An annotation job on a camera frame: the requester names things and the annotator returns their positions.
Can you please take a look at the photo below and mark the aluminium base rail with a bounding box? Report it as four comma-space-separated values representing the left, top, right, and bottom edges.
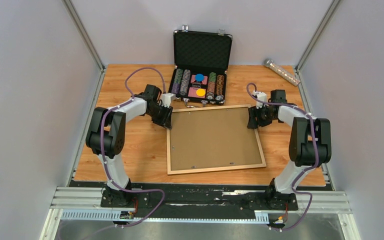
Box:
47, 185, 360, 240

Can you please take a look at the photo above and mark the silver glitter tube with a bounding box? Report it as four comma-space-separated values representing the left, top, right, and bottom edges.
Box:
263, 58, 301, 87

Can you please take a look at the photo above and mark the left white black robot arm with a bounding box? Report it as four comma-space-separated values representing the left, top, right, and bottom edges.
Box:
85, 84, 176, 207

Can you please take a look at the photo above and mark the black poker chip case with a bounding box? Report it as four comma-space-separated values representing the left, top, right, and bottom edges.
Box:
168, 25, 233, 106

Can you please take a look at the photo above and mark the blue round chip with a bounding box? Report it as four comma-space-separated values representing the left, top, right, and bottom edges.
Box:
194, 74, 205, 83

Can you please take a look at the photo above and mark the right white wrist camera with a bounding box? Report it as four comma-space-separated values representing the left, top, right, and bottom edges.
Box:
252, 91, 268, 109

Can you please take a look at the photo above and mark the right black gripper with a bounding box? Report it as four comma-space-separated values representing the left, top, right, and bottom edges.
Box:
247, 103, 276, 129

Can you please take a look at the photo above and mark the yellow round chip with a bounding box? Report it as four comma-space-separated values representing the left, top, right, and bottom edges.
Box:
195, 88, 206, 98

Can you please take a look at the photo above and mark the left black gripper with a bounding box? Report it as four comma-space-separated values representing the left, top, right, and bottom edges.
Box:
147, 103, 174, 130

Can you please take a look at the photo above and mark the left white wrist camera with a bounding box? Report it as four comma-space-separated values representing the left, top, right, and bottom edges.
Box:
160, 93, 177, 108

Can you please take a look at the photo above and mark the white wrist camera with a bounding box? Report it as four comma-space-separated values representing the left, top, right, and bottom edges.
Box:
252, 91, 268, 109
160, 93, 177, 108

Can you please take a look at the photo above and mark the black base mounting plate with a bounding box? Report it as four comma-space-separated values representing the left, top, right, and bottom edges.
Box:
69, 180, 312, 221

